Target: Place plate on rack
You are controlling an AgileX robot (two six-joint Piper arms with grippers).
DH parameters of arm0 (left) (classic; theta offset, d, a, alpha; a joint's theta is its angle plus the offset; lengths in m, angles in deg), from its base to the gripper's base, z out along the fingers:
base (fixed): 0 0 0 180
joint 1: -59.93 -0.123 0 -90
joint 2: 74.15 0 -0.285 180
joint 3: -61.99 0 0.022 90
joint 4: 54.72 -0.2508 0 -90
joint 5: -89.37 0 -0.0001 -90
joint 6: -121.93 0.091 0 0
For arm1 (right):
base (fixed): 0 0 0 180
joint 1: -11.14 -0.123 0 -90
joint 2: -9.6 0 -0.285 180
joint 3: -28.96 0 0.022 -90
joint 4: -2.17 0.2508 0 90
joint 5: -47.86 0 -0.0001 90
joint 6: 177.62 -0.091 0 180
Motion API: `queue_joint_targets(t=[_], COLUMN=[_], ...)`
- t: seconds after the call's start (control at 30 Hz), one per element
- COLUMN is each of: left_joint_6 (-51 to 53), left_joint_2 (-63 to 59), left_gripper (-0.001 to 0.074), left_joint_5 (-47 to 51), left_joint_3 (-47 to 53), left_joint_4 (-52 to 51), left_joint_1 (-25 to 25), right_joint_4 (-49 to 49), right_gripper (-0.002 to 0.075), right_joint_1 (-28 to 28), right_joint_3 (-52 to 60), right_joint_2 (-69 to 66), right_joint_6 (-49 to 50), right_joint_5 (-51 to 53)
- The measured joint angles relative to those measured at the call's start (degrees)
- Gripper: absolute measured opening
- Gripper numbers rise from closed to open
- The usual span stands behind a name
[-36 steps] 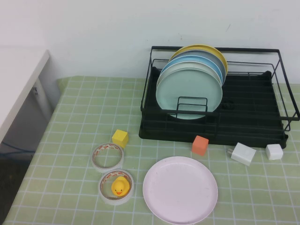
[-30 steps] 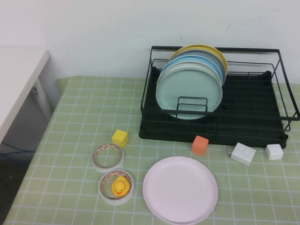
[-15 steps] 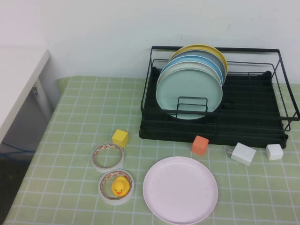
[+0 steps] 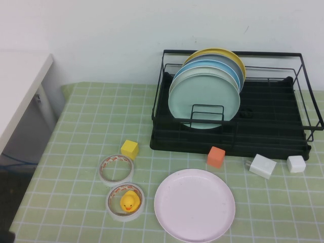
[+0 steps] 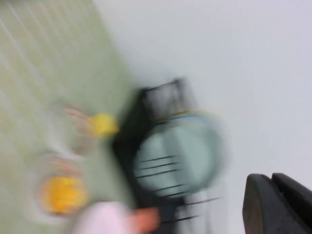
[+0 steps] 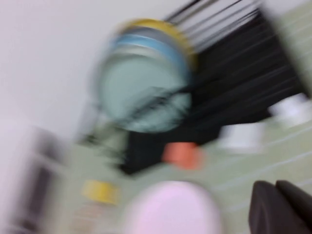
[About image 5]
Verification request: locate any yellow cube block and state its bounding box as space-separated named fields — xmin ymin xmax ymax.
xmin=88 ymin=113 xmax=120 ymax=137

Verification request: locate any mint green round plate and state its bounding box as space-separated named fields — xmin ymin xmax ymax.
xmin=132 ymin=114 xmax=223 ymax=198

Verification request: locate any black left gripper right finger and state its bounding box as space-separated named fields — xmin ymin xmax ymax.
xmin=271 ymin=172 xmax=312 ymax=234

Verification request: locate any white tape roll holding duck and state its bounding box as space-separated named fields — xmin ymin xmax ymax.
xmin=30 ymin=153 xmax=91 ymax=221

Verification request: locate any pink round plate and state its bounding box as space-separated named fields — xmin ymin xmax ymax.
xmin=72 ymin=201 xmax=140 ymax=234

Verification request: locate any green checked tablecloth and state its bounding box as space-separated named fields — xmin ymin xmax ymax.
xmin=0 ymin=0 xmax=138 ymax=234

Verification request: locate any orange cube block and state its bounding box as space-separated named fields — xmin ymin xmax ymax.
xmin=133 ymin=206 xmax=162 ymax=232

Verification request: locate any yellow rubber duck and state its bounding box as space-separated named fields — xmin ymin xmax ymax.
xmin=40 ymin=175 xmax=89 ymax=215

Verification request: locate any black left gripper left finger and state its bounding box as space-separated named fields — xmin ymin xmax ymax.
xmin=242 ymin=174 xmax=297 ymax=234

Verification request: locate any black wire dish rack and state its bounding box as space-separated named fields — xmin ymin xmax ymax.
xmin=112 ymin=77 xmax=226 ymax=226

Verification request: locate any light blue round plate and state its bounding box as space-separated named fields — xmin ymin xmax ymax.
xmin=167 ymin=112 xmax=198 ymax=122

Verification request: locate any empty white tape roll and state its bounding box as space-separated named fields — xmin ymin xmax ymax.
xmin=51 ymin=102 xmax=98 ymax=157

